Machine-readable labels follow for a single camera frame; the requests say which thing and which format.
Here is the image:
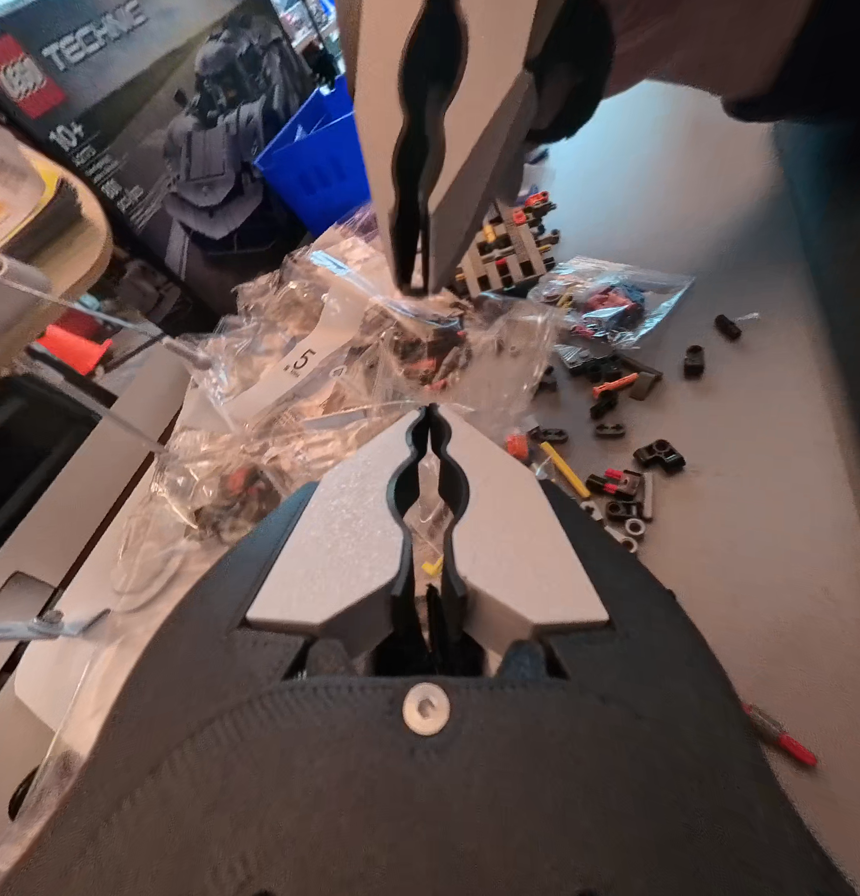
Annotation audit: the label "empty clear plastic bag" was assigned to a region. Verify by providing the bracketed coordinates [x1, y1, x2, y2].
[10, 546, 263, 827]

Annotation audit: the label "grey lego chassis assembly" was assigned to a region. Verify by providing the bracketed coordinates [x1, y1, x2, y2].
[456, 189, 564, 295]

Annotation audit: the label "wooden side table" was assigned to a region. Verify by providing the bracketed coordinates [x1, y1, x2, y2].
[0, 115, 114, 382]

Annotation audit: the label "clear bag red black parts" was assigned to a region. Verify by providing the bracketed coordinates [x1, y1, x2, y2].
[108, 420, 326, 554]

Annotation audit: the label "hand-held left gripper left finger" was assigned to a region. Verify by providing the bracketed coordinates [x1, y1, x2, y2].
[245, 405, 431, 665]

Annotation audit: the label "metal bracket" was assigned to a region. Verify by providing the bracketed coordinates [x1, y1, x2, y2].
[0, 608, 112, 641]

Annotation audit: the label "blue plastic bin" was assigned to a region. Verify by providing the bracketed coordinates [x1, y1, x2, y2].
[253, 73, 372, 240]

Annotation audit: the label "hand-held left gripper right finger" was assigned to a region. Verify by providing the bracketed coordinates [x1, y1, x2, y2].
[432, 403, 611, 665]

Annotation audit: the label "small zip bag colourful parts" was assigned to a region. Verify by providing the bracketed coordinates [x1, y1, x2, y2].
[531, 255, 697, 349]

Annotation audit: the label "white tapered rod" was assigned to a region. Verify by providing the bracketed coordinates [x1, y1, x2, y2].
[87, 395, 168, 459]

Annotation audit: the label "instruction booklet stack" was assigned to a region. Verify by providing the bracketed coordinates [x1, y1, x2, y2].
[0, 122, 84, 253]

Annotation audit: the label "black perforated board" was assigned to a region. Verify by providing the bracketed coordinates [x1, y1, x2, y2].
[773, 119, 860, 561]

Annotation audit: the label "person's right hand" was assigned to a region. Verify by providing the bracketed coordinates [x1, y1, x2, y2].
[603, 0, 820, 100]

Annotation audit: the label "red grey lego pin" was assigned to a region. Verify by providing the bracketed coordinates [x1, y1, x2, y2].
[743, 702, 820, 768]

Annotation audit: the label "scattered loose lego pieces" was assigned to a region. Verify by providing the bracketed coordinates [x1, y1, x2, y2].
[503, 311, 746, 557]

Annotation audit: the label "black lego set box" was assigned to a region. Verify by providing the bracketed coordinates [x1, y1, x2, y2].
[0, 0, 319, 312]

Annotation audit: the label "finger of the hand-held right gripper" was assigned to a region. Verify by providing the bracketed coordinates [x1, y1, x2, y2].
[336, 0, 439, 292]
[421, 0, 547, 295]

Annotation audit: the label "orange plastic object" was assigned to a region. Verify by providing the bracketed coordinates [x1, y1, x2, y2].
[34, 322, 116, 375]

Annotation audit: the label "bluish clear plastic bag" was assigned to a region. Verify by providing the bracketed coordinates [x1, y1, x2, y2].
[290, 203, 403, 288]

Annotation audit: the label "numbered clear plastic bag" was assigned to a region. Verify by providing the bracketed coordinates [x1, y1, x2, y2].
[185, 241, 487, 449]

